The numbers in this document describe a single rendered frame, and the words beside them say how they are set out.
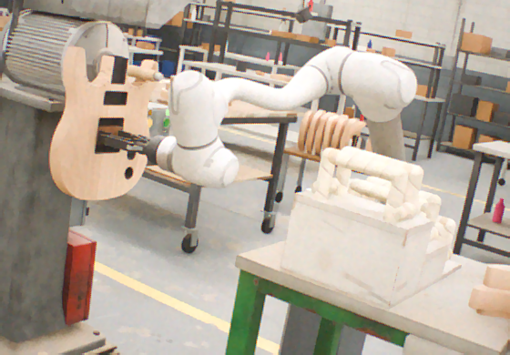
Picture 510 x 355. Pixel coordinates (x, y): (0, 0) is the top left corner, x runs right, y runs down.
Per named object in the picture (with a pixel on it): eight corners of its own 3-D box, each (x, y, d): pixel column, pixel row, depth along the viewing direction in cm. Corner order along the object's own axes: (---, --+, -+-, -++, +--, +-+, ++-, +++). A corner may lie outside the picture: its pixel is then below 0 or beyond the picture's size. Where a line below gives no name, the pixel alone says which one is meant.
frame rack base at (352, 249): (278, 268, 155) (293, 193, 152) (312, 256, 167) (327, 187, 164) (389, 309, 140) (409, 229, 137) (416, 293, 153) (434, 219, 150)
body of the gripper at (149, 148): (152, 167, 178) (127, 158, 183) (174, 166, 185) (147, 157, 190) (157, 138, 177) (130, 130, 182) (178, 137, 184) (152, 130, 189)
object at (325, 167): (311, 197, 151) (319, 153, 149) (318, 195, 153) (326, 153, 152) (323, 200, 149) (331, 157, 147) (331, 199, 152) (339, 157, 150)
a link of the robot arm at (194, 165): (199, 164, 184) (191, 120, 177) (249, 178, 176) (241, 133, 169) (173, 186, 177) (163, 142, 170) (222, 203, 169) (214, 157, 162)
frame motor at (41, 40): (-13, 84, 219) (-3, 4, 215) (50, 85, 242) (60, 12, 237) (68, 108, 198) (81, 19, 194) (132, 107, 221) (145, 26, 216)
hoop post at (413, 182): (396, 214, 148) (406, 171, 147) (402, 212, 151) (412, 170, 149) (410, 218, 147) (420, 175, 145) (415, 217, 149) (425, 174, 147)
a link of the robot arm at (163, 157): (191, 174, 183) (173, 168, 186) (197, 139, 181) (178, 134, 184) (168, 176, 175) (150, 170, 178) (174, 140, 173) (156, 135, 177)
